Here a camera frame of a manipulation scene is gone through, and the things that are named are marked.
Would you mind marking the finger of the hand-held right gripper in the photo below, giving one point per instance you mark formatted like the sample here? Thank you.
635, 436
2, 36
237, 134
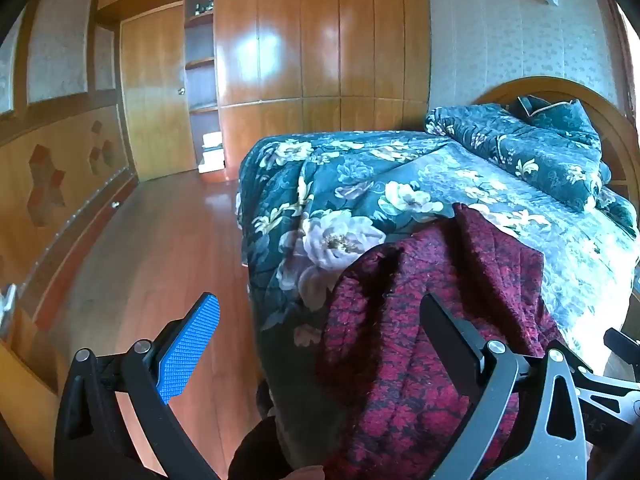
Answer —
622, 344
612, 400

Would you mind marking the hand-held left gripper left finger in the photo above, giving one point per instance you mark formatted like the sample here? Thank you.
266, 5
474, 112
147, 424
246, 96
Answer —
192, 340

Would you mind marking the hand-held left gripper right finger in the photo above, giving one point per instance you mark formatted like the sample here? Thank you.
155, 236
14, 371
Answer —
450, 332

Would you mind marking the dark red patterned garment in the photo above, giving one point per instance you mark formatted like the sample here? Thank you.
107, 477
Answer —
410, 340

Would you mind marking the person's dark clothing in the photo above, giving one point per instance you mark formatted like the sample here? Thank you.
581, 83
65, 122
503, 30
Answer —
265, 445

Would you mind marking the teal floral bed blanket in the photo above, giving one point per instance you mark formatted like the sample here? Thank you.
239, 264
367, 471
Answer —
350, 195

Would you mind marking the white boxes stack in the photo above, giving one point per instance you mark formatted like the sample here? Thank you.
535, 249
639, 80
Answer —
212, 152

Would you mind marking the folded teal floral quilt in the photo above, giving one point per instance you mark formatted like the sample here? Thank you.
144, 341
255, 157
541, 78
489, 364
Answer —
540, 150

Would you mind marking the wooden bed headboard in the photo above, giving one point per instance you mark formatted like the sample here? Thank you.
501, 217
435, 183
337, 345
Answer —
617, 140

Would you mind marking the wooden door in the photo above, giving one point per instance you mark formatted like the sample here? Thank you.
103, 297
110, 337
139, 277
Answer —
152, 95

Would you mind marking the wooden corner shelf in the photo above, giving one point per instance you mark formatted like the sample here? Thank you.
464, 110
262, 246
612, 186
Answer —
202, 65

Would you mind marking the wooden wardrobe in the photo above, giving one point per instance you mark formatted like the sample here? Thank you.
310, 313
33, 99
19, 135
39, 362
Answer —
325, 55

